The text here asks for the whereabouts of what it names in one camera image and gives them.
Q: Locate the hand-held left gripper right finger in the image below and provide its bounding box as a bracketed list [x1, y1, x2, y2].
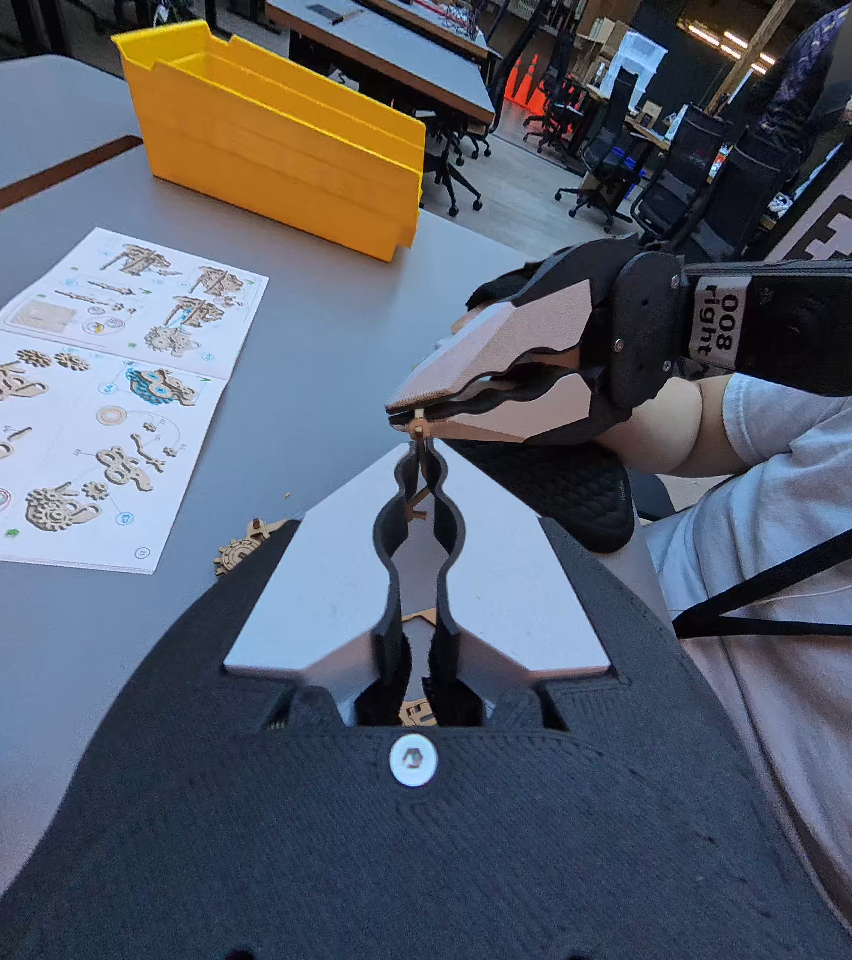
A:
[430, 438, 614, 727]

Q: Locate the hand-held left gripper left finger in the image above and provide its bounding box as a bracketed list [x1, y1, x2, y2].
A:
[223, 442, 409, 727]

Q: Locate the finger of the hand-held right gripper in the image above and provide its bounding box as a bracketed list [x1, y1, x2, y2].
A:
[387, 371, 595, 445]
[383, 277, 597, 417]

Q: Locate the wooden gear assembly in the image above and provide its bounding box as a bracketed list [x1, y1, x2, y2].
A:
[214, 517, 289, 577]

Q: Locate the small wooden lever piece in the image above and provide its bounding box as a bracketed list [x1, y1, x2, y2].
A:
[402, 438, 436, 524]

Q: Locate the person's right forearm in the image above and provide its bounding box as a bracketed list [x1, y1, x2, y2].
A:
[597, 371, 852, 511]

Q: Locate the grey desk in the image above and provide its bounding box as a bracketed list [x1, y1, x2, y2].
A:
[0, 54, 143, 215]
[0, 138, 678, 960]

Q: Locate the person's right hand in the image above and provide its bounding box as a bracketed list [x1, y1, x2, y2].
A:
[450, 302, 507, 336]

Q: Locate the black chair armrest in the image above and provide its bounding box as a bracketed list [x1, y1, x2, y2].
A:
[444, 438, 637, 555]

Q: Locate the laser-cut wooden parts sheet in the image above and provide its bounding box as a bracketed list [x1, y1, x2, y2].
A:
[396, 606, 440, 729]

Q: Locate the black office chair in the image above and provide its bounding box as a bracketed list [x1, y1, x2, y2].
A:
[630, 105, 734, 245]
[555, 66, 653, 234]
[426, 112, 498, 219]
[684, 127, 802, 264]

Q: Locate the orange traffic cone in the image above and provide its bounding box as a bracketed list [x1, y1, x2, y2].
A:
[503, 54, 541, 106]

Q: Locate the instruction booklet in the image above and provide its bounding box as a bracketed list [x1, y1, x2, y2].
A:
[0, 227, 271, 576]

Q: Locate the background grey table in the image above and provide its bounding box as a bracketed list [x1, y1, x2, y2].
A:
[264, 0, 498, 127]

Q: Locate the yellow plastic bin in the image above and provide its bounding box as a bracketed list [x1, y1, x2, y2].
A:
[111, 20, 427, 264]

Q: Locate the black strap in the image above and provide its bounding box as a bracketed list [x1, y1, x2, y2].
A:
[672, 502, 852, 640]

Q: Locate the wooden post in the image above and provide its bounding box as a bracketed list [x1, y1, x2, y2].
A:
[703, 0, 790, 114]

